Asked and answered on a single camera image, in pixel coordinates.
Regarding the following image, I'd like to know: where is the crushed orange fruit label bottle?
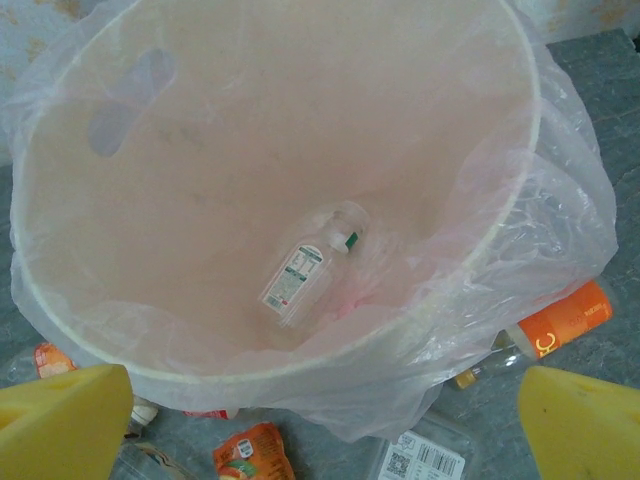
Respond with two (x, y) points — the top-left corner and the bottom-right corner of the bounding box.
(212, 421), (297, 480)

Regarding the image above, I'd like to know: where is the orange label orange cap bottle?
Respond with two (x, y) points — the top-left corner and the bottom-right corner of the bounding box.
(0, 341), (81, 389)

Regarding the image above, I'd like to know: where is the red label red cap bottle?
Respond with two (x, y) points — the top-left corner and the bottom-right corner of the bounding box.
(182, 407), (241, 420)

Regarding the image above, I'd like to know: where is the pale pink waste bin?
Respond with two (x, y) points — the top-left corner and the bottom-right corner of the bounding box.
(9, 0), (544, 396)

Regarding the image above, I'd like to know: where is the clear square bottle green cap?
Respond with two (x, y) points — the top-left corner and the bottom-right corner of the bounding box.
(257, 199), (371, 329)
(372, 412), (481, 480)

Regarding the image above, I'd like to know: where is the plain orange label bottle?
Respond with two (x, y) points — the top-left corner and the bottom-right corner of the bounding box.
(452, 279), (621, 392)

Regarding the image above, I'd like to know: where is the blue label white cap bottle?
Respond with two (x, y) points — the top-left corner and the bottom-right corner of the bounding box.
(122, 397), (161, 441)

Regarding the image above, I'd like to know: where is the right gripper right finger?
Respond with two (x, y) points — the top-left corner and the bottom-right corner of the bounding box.
(517, 365), (640, 480)

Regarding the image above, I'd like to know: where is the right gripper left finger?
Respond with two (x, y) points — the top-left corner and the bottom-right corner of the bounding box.
(0, 363), (134, 480)

